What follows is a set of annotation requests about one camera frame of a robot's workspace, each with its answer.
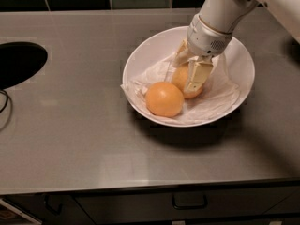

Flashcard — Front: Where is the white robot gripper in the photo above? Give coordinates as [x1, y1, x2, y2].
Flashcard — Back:
[172, 14, 233, 93]

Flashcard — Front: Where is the dull orange fruit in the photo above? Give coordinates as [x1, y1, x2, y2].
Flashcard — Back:
[172, 63, 203, 99]

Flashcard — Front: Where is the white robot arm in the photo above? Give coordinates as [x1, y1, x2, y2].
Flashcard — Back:
[172, 0, 300, 93]

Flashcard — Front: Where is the white ceramic bowl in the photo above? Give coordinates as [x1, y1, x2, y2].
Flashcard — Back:
[125, 26, 255, 119]

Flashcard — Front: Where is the white paper towel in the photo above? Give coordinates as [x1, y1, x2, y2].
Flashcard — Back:
[121, 54, 240, 127]

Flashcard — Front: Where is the bright orange front fruit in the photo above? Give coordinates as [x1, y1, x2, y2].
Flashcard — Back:
[145, 82, 185, 117]

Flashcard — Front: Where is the dark drawer front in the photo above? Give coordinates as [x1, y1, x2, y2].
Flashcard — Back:
[75, 187, 296, 225]

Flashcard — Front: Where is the black round sink opening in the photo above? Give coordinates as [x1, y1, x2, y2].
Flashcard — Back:
[0, 42, 48, 89]

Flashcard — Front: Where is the black centre drawer handle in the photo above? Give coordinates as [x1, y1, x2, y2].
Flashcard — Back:
[172, 193, 208, 210]

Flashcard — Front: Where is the black drawer handle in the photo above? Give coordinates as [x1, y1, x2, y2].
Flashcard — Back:
[172, 193, 208, 210]
[44, 195, 63, 216]

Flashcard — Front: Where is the black cable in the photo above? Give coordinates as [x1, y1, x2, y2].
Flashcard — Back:
[0, 89, 9, 113]

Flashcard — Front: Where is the black left drawer handle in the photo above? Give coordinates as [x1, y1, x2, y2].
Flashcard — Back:
[44, 195, 63, 216]

